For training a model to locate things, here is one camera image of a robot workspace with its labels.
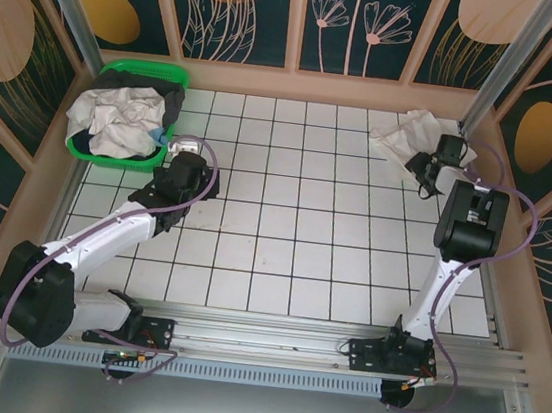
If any light blue garment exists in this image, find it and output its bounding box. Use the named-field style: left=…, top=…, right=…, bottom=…
left=147, top=125, right=173, bottom=150

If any dark grey t-shirt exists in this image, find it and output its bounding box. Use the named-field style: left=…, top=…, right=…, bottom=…
left=92, top=67, right=190, bottom=134

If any crumpled white t-shirt pile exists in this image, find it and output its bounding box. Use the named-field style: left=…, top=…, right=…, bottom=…
left=62, top=79, right=170, bottom=164

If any navy garment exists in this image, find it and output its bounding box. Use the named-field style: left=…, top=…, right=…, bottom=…
left=67, top=127, right=96, bottom=156

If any green plastic laundry basket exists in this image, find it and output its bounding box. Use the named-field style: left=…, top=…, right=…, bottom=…
left=63, top=52, right=192, bottom=176

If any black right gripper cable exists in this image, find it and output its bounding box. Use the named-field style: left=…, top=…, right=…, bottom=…
left=415, top=181, right=436, bottom=203

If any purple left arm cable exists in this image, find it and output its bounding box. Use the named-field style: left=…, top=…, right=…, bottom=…
left=0, top=116, right=225, bottom=393

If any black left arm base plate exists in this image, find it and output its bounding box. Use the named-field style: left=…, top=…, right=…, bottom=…
left=80, top=308, right=177, bottom=355

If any aluminium mounting rail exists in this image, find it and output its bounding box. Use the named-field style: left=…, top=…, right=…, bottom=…
left=0, top=280, right=537, bottom=400

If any slotted grey cable duct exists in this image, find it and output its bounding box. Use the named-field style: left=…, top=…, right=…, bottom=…
left=3, top=334, right=385, bottom=402

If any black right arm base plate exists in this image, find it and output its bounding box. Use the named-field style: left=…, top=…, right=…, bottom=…
left=343, top=336, right=441, bottom=383

